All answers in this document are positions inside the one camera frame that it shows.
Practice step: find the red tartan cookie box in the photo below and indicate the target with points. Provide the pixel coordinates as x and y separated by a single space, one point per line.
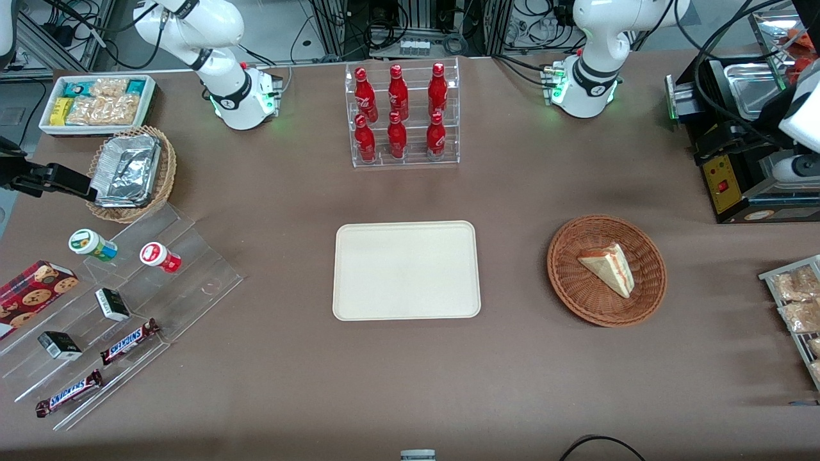
32 296

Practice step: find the clear acrylic stepped display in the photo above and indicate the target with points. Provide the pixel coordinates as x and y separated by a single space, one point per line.
192 282

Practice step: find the red cola bottle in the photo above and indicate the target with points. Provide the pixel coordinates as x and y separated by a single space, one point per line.
398 93
364 96
437 91
365 141
396 137
436 137

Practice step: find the clear acrylic bottle rack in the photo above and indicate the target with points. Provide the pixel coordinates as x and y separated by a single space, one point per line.
413 64

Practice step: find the wrapped triangle sandwich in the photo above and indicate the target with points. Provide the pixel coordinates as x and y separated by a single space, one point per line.
612 269

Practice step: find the white plastic snack bin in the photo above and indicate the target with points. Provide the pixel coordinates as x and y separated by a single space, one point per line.
150 96

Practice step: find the red lid cup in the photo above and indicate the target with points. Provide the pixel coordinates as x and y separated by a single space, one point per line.
157 255

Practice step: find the stack of foil trays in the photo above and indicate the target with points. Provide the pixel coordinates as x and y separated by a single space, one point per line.
128 169

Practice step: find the small black box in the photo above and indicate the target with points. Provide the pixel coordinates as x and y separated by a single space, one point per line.
113 305
59 346

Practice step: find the black sealing machine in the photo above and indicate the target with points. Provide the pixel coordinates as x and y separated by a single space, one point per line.
724 186

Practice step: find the large rice cracker bag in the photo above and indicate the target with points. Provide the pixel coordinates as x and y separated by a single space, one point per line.
102 110

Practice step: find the shiny metal tray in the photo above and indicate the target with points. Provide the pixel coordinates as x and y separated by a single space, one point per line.
746 86

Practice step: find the white power strip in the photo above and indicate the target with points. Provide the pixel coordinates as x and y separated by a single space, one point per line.
414 46

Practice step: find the brown wicker basket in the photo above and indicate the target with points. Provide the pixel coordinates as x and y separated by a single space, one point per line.
570 282

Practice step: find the light wicker basket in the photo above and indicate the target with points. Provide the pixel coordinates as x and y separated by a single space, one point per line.
168 173

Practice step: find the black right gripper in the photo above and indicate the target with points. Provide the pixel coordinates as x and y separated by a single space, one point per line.
22 174

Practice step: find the green lid cup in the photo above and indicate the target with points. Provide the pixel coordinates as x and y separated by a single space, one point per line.
90 243

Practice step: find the teal snack pack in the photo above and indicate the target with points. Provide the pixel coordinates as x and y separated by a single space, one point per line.
78 88
136 86

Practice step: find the Snickers chocolate bar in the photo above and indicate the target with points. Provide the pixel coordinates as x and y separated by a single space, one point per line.
128 341
68 392

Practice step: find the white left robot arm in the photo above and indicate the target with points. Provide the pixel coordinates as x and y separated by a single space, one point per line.
596 64

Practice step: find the cream plastic tray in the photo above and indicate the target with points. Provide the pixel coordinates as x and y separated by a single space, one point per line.
407 270

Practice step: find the yellow snack pack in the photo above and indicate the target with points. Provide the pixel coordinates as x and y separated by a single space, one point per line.
61 111

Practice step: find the small rice cracker bag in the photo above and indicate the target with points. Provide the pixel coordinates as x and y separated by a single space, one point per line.
109 87

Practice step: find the clear bag of crackers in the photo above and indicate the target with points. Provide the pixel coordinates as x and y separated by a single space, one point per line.
802 317
797 285

